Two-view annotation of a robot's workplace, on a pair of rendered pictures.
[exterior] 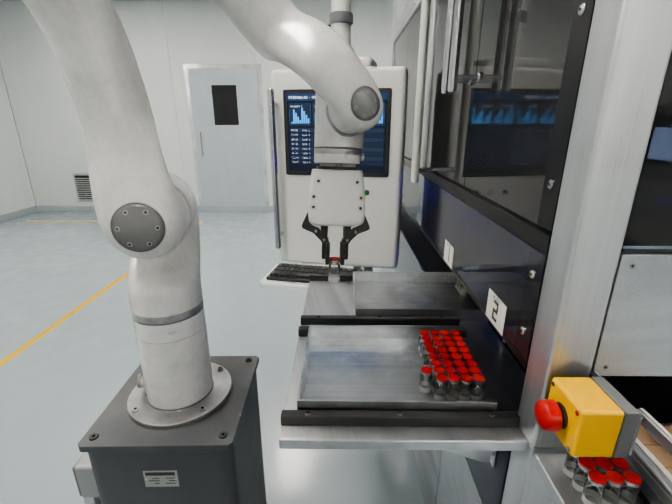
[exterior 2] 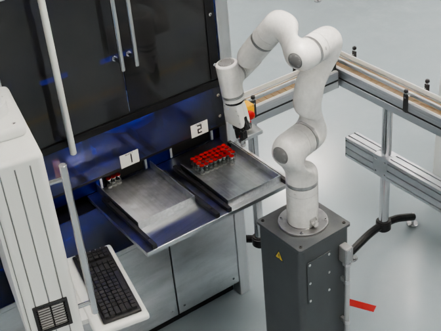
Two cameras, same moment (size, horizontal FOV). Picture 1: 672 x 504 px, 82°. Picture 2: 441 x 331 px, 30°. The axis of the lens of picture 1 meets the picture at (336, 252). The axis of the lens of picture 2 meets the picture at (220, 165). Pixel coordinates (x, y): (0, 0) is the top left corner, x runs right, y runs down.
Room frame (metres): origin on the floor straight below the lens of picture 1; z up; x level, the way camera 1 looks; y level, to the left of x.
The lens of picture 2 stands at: (2.22, 2.23, 2.79)
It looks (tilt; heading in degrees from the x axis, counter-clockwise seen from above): 33 degrees down; 237
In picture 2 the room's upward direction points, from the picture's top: 5 degrees counter-clockwise
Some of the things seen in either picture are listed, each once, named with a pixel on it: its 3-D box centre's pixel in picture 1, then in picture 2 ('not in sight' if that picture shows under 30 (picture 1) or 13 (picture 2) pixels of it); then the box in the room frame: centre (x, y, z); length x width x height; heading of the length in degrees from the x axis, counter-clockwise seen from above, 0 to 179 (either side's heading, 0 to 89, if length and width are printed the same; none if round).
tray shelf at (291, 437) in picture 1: (396, 332); (190, 190); (0.84, -0.15, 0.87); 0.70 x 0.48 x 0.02; 179
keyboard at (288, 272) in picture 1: (322, 274); (105, 282); (1.36, 0.05, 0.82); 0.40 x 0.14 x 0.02; 78
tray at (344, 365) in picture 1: (387, 364); (230, 173); (0.67, -0.11, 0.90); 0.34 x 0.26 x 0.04; 89
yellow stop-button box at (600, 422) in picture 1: (586, 415); (243, 111); (0.41, -0.33, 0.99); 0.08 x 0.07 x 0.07; 89
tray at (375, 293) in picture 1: (413, 294); (144, 193); (1.01, -0.22, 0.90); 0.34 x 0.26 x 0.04; 89
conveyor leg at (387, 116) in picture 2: not in sight; (385, 169); (-0.29, -0.15, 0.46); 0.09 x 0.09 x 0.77; 89
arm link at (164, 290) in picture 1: (162, 240); (295, 158); (0.66, 0.31, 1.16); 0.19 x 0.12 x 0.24; 13
